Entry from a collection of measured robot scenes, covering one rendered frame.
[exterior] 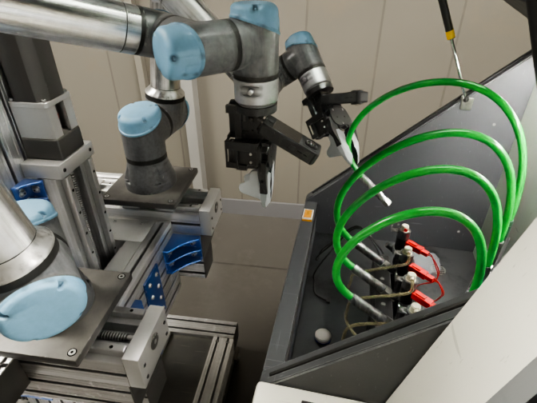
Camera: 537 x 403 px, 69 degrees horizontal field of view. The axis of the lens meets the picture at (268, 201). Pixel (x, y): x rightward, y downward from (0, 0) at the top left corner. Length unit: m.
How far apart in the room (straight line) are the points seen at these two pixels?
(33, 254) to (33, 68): 0.41
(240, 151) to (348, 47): 1.73
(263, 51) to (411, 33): 1.81
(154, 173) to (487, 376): 0.93
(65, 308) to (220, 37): 0.44
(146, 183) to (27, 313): 0.62
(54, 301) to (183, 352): 1.21
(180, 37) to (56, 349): 0.57
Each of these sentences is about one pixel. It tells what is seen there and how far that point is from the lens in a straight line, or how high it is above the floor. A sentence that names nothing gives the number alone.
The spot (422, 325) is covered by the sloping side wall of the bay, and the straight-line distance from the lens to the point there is 0.63.
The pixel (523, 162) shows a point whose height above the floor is 1.29.
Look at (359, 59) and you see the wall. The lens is 2.38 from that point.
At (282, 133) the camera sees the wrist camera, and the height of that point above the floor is 1.37.
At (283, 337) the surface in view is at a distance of 0.87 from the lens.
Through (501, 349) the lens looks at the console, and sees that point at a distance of 0.50.
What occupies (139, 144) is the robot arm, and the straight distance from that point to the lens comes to 1.12.
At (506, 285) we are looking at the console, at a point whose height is 1.32.
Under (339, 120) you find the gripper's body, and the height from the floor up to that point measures 1.28.
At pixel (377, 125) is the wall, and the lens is 2.51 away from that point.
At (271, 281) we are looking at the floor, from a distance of 2.33.
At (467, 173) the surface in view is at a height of 1.34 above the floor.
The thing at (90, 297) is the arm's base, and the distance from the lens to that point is 0.87.
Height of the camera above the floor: 1.63
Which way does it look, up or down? 33 degrees down
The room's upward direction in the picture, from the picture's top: straight up
